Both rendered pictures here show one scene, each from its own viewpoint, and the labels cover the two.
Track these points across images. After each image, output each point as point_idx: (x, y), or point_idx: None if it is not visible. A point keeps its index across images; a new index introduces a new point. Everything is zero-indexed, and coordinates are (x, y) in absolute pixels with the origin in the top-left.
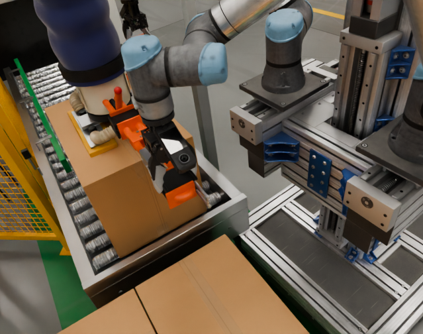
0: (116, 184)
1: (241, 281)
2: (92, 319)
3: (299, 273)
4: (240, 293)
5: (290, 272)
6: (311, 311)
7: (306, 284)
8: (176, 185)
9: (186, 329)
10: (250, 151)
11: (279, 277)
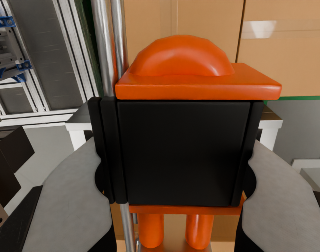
0: (222, 219)
1: (126, 31)
2: (284, 89)
3: (68, 39)
4: (134, 18)
5: (75, 46)
6: (79, 2)
7: (68, 25)
8: (201, 116)
9: (211, 15)
10: (9, 169)
11: (88, 49)
